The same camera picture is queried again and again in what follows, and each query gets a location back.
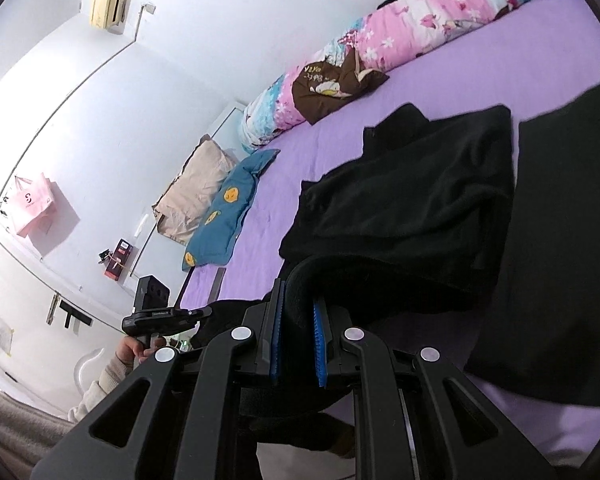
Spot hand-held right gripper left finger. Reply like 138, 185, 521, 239
30, 278, 287, 480

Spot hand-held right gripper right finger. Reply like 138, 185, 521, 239
311, 297, 548, 480

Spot black garment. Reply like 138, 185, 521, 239
190, 67, 600, 458

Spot person's left forearm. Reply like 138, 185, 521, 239
67, 352, 136, 423

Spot person's left hand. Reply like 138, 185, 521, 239
116, 335, 156, 374

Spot red and black box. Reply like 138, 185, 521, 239
104, 239, 134, 284

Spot blue pillow with orange prints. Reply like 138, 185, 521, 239
181, 148, 281, 272

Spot beige pillow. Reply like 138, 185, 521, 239
151, 135, 241, 247

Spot pink bag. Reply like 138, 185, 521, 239
0, 172, 59, 239

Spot person's beige fleece clothing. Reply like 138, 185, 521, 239
0, 385, 77, 480

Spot brown printed cloth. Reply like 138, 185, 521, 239
291, 51, 391, 126

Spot pink and blue floral quilt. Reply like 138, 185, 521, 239
237, 0, 548, 154

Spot black wall bracket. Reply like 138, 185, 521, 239
46, 294, 94, 336

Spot white wall conduit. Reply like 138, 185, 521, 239
0, 2, 158, 218

